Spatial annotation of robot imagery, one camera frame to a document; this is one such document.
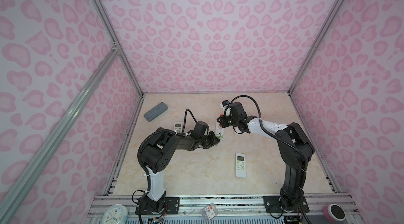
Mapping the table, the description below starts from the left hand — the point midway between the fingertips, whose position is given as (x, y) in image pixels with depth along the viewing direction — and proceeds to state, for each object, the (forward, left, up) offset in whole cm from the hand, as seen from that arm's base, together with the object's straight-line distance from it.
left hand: (221, 138), depth 93 cm
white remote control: (+5, +1, 0) cm, 5 cm away
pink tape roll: (-38, -44, +4) cm, 58 cm away
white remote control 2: (+9, +26, -1) cm, 28 cm away
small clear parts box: (-36, +8, +1) cm, 37 cm away
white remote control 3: (-16, -9, -1) cm, 18 cm away
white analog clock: (-36, +49, +1) cm, 61 cm away
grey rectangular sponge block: (+21, +43, 0) cm, 48 cm away
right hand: (+10, +1, +6) cm, 12 cm away
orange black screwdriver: (+9, 0, +11) cm, 14 cm away
